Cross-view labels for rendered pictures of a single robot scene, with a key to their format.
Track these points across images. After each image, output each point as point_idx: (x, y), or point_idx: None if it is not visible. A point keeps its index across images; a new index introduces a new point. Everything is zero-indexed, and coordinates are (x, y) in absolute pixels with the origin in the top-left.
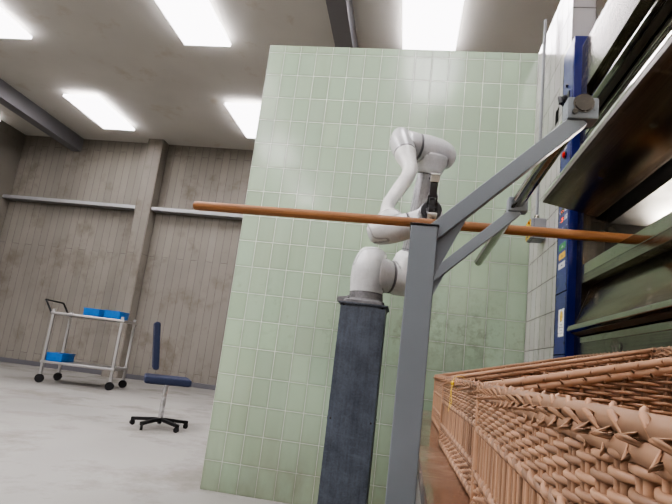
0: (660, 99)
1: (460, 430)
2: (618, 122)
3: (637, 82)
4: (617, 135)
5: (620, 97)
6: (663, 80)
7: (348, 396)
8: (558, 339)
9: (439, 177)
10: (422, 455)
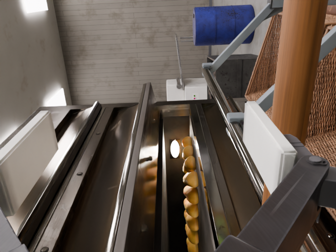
0: (141, 198)
1: None
2: (133, 221)
3: (133, 175)
4: (133, 247)
5: (120, 202)
6: (140, 178)
7: None
8: None
9: (47, 164)
10: None
